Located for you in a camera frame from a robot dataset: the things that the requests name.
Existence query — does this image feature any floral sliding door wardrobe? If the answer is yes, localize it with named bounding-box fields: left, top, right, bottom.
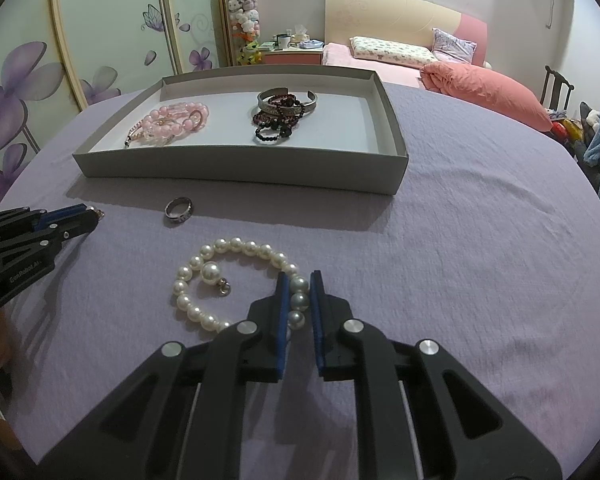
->
left=0, top=0, right=231, bottom=211

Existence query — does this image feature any grey cardboard tray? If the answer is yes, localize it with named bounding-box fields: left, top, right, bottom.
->
left=73, top=71, right=410, bottom=196

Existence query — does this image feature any air conditioner cable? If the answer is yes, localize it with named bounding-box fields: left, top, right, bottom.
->
left=545, top=0, right=576, bottom=28

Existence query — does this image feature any small pale pearl bracelet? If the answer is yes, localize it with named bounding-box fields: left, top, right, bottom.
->
left=123, top=120, right=153, bottom=150

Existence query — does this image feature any bed with pink sheet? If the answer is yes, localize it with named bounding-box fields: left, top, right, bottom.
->
left=322, top=42, right=431, bottom=88

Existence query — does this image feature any dark purple bead bracelet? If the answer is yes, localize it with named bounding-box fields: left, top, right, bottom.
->
left=254, top=119, right=297, bottom=145

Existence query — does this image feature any dark red bead bracelet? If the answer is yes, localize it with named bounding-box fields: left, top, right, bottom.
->
left=252, top=92, right=306, bottom=128

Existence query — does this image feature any dark wooden chair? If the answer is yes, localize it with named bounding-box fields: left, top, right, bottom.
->
left=542, top=65, right=576, bottom=111

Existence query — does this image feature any pink nightstand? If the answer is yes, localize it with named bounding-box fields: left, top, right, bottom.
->
left=260, top=40, right=326, bottom=66

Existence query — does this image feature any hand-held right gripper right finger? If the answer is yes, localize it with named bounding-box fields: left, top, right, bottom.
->
left=310, top=270, right=563, bottom=480

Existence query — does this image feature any pale purple pillow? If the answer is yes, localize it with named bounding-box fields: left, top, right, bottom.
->
left=431, top=28, right=478, bottom=65

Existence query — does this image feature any beige and pink headboard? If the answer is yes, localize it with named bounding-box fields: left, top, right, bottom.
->
left=325, top=0, right=488, bottom=66

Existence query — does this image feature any silver ring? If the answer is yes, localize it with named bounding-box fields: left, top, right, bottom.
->
left=164, top=197, right=194, bottom=225

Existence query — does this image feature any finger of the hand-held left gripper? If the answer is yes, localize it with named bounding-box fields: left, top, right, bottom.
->
left=0, top=208, right=101, bottom=261
left=0, top=204, right=90, bottom=241

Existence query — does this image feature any pink bead bracelet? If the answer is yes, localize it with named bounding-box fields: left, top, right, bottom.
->
left=139, top=102, right=211, bottom=147

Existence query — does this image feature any clear tube of plush toys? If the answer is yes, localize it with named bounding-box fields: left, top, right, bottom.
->
left=226, top=0, right=265, bottom=66

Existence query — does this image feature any white patterned pillow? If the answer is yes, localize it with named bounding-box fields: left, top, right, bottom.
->
left=349, top=36, right=435, bottom=67

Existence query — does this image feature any white pearl bracelet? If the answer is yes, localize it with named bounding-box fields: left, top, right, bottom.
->
left=172, top=237, right=312, bottom=333

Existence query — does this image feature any folded salmon quilt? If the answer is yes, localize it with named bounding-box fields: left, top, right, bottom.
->
left=420, top=61, right=553, bottom=132

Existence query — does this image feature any large pearl pendant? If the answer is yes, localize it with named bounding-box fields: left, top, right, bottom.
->
left=200, top=262, right=232, bottom=297

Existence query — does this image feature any wide silver cuff bangle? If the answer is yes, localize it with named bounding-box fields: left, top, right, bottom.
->
left=257, top=87, right=318, bottom=118

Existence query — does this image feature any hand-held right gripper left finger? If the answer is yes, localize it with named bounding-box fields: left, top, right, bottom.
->
left=40, top=272, right=293, bottom=480

